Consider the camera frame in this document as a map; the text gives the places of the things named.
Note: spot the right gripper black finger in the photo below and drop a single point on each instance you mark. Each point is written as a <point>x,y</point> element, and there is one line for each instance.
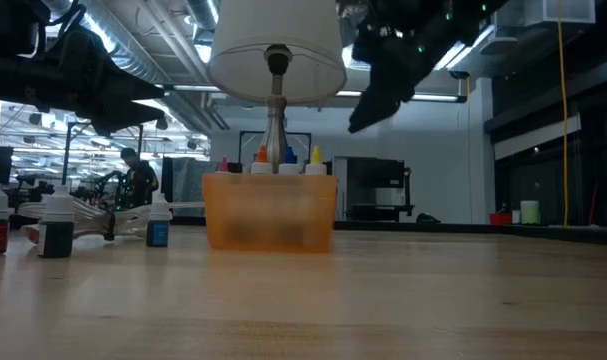
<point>383,107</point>

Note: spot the table lamp white shade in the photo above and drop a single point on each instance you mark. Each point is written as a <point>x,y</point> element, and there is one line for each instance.
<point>278,50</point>

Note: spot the small black dropper bottle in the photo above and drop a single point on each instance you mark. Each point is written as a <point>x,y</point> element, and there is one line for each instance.
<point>57,240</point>

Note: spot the black pole frame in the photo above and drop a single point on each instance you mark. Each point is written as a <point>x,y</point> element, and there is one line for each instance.
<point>67,150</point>

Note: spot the white ceiling air unit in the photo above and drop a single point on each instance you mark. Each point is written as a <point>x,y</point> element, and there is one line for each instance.
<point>560,11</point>

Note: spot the red container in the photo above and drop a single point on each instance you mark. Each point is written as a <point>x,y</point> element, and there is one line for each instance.
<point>500,219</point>

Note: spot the black monitor workstation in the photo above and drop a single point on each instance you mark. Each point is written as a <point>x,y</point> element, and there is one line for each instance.
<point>373,172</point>

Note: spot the large blue colouring bottle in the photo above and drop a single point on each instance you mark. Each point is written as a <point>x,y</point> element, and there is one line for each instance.
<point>289,167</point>

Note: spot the pale green jar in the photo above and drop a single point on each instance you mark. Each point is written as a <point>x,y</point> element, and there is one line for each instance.
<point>529,212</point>

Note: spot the large orange colouring bottle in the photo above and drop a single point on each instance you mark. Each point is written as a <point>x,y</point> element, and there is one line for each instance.
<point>261,167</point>

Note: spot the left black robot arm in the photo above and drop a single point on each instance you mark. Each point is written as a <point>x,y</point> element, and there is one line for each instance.
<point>3,75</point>

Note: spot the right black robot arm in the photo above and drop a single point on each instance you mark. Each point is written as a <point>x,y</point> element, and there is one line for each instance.
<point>478,7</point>

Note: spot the black dome object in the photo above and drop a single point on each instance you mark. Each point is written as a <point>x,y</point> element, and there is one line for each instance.
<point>426,218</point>

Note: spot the black ceiling camera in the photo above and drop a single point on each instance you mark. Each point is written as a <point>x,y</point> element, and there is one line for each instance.
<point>459,74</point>

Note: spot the black rectangular frame stand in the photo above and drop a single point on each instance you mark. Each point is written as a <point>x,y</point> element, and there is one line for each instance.
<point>240,150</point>

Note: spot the person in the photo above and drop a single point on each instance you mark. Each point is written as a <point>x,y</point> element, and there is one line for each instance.
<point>140,182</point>

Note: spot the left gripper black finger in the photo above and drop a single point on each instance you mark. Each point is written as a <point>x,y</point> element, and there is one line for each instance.
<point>123,117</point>
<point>128,90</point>

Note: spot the orange translucent plastic bin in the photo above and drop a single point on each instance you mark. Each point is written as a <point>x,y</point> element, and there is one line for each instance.
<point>268,215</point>

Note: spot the fluorescent ceiling light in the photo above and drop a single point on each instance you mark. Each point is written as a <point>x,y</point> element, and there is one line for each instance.
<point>438,97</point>

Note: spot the large yellow colouring bottle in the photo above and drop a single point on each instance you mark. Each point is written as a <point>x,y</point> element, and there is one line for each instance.
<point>315,167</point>

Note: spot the small blue-label dropper bottle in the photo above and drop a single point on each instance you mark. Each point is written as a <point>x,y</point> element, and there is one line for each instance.
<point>158,232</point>

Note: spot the grey curtain partition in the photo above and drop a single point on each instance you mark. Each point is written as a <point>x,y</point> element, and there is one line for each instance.
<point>188,180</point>

